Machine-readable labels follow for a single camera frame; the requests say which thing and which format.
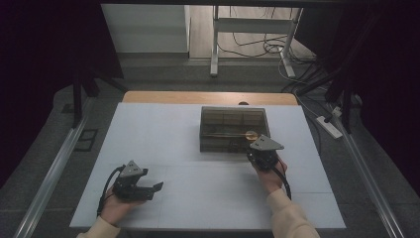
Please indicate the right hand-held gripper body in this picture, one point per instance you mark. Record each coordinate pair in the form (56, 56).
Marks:
(264, 155)

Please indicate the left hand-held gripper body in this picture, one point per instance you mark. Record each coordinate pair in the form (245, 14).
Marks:
(132, 190)

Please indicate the round yellow cartoon badge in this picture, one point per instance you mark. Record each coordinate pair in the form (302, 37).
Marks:
(251, 135)

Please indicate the smoky transparent storage box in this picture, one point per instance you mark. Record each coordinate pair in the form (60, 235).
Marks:
(224, 127)

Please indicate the person's left hand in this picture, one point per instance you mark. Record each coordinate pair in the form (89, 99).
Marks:
(115, 210)

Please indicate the person's right hand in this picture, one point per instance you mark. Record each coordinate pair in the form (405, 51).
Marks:
(272, 181)

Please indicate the black floor plate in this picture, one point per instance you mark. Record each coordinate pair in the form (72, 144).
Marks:
(86, 140)

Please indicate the white power strip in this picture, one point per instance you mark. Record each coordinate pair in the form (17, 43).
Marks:
(330, 128)

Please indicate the black metal stand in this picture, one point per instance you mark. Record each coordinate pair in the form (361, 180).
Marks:
(77, 102)
(346, 109)

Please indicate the white cabinet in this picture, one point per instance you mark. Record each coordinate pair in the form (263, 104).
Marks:
(145, 28)

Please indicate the dark curtain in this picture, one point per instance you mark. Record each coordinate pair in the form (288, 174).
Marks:
(39, 66)
(386, 66)

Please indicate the aluminium floor rail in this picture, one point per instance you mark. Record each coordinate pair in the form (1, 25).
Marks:
(366, 175)
(52, 172)

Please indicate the white metal desk frame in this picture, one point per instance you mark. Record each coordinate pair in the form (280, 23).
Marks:
(251, 25)

